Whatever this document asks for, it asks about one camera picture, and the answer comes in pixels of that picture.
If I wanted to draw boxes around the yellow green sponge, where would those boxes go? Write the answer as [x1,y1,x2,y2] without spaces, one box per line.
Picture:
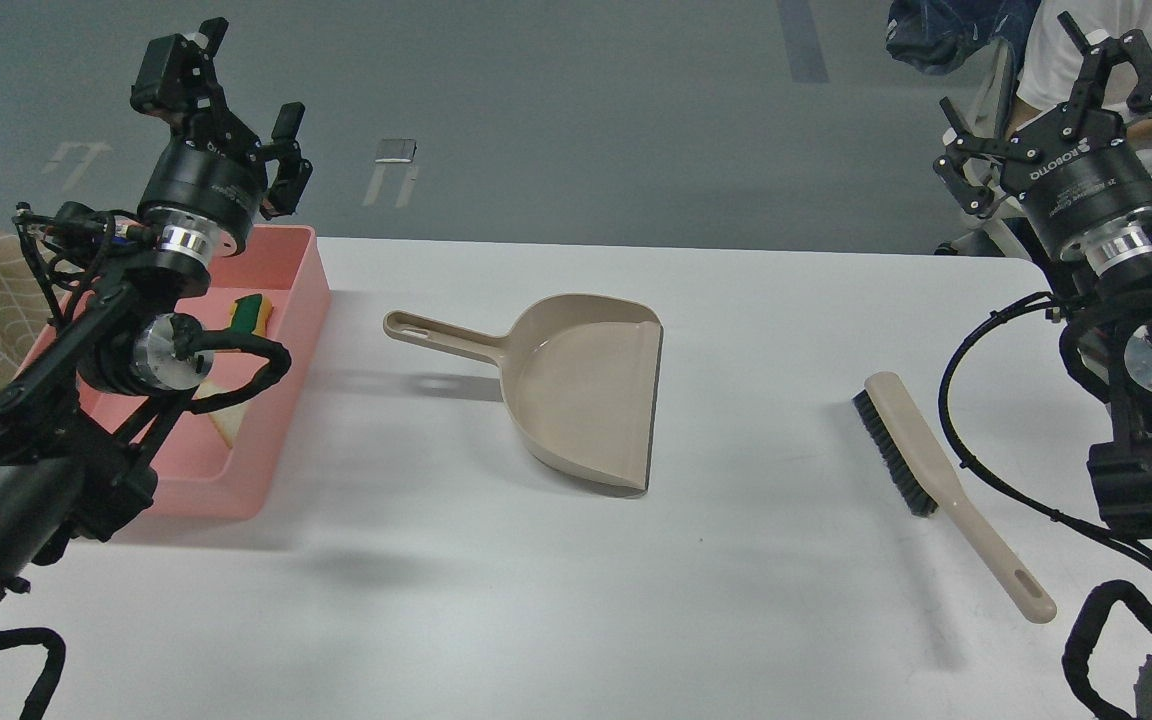
[225,293,273,338]

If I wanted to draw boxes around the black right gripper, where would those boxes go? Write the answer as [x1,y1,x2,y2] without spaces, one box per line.
[932,12,1152,263]

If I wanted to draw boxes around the silver floor socket plate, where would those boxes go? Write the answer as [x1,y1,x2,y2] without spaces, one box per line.
[372,138,419,165]

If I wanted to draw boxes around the white foam piece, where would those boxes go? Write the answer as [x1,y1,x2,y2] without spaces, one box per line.
[196,381,248,448]

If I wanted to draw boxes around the white office chair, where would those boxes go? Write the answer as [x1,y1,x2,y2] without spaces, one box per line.
[934,41,1044,263]

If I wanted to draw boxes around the beige plastic dustpan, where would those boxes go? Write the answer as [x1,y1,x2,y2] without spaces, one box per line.
[381,293,664,495]

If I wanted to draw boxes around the dark blue bag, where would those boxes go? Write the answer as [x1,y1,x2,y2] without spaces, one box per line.
[884,1,1041,76]

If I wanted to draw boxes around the pink plastic bin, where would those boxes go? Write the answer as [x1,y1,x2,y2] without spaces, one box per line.
[0,223,333,521]

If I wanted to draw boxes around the beige hand brush black bristles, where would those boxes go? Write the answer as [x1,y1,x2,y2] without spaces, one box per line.
[852,372,1059,624]

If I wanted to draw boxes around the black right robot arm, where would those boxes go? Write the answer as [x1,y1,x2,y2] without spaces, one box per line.
[934,1,1152,719]

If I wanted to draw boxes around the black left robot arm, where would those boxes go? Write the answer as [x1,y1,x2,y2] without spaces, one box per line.
[0,17,314,719]

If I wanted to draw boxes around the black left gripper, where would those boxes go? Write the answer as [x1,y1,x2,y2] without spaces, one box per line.
[131,17,314,255]

